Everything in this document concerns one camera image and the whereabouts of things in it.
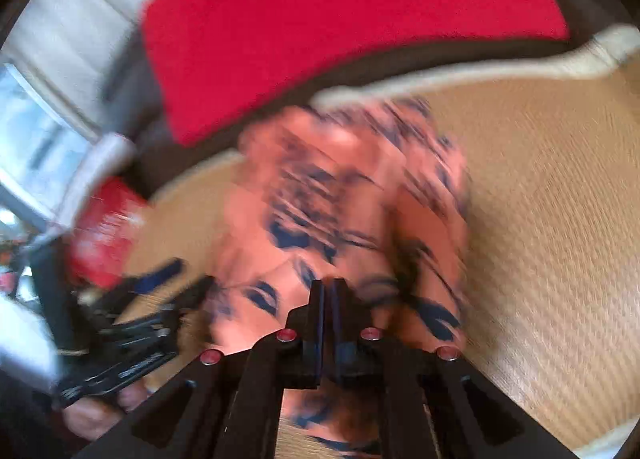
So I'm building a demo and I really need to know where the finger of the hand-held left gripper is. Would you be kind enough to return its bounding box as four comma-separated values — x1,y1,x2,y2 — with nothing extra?
167,275,217,322
114,258,187,301

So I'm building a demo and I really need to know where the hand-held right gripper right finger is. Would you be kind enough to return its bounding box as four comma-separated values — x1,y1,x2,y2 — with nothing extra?
327,278,577,459

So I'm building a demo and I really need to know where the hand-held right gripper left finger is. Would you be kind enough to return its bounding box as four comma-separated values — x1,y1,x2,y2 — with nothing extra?
75,280,326,459

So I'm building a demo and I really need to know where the orange floral garment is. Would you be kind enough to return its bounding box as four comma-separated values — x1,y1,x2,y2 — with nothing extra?
205,96,474,459

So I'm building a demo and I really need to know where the person's left hand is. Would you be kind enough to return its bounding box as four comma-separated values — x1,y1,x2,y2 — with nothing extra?
62,378,153,442

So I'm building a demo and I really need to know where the red white patterned cloth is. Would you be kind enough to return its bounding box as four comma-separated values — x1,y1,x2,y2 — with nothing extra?
67,176,152,291

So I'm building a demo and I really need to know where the dark brown sofa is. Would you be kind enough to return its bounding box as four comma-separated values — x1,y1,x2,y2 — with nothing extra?
127,0,637,202

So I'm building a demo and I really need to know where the window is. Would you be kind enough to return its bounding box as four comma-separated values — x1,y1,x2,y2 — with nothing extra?
0,63,97,226

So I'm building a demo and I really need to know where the beige woven mat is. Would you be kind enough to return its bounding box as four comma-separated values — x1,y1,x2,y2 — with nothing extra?
119,24,640,459

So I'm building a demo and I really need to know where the pale curtain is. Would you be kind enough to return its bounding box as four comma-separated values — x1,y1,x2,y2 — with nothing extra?
4,0,177,140

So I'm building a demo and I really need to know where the red blanket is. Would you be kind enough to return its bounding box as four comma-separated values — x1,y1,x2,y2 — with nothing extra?
140,0,572,148

